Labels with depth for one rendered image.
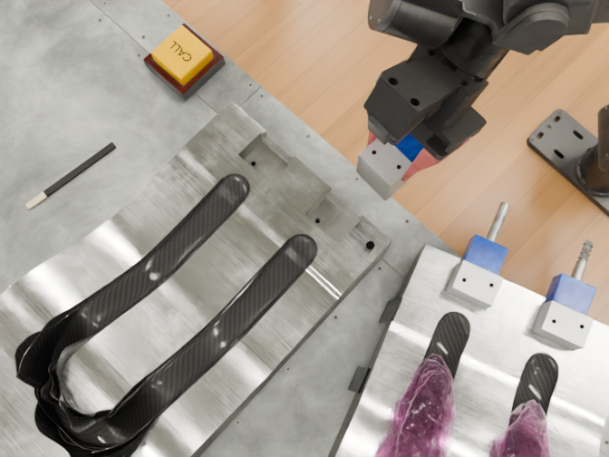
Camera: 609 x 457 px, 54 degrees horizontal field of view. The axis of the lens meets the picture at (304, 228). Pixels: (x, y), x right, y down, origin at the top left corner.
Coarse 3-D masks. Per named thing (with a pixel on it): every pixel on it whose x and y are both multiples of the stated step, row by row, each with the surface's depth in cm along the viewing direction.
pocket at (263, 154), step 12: (264, 132) 72; (252, 144) 73; (264, 144) 75; (276, 144) 74; (240, 156) 73; (252, 156) 74; (264, 156) 74; (276, 156) 74; (288, 156) 73; (264, 168) 74; (276, 168) 74
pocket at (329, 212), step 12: (324, 192) 70; (324, 204) 73; (336, 204) 72; (312, 216) 72; (324, 216) 72; (336, 216) 72; (348, 216) 72; (324, 228) 72; (336, 228) 72; (348, 228) 72; (336, 240) 72
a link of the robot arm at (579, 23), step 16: (512, 0) 44; (528, 0) 43; (544, 0) 43; (560, 0) 43; (576, 0) 43; (592, 0) 42; (608, 0) 43; (512, 16) 45; (576, 16) 44; (592, 16) 44; (608, 16) 44; (576, 32) 46
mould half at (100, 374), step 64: (256, 128) 72; (192, 192) 71; (256, 192) 70; (320, 192) 70; (64, 256) 66; (128, 256) 69; (192, 256) 69; (256, 256) 69; (320, 256) 68; (0, 320) 62; (128, 320) 64; (192, 320) 67; (320, 320) 69; (0, 384) 68; (64, 384) 61; (128, 384) 61; (256, 384) 65; (0, 448) 66; (192, 448) 59
